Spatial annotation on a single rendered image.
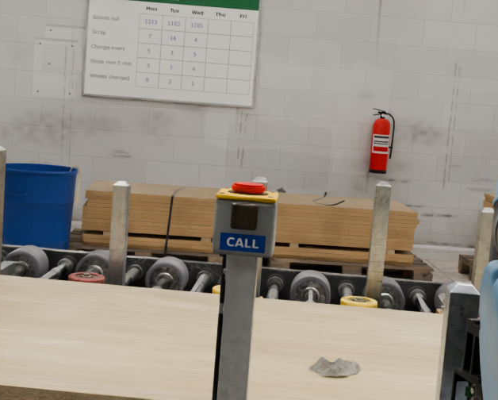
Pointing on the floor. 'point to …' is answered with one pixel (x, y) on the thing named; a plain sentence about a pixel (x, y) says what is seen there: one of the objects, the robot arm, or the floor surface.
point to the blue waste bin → (39, 205)
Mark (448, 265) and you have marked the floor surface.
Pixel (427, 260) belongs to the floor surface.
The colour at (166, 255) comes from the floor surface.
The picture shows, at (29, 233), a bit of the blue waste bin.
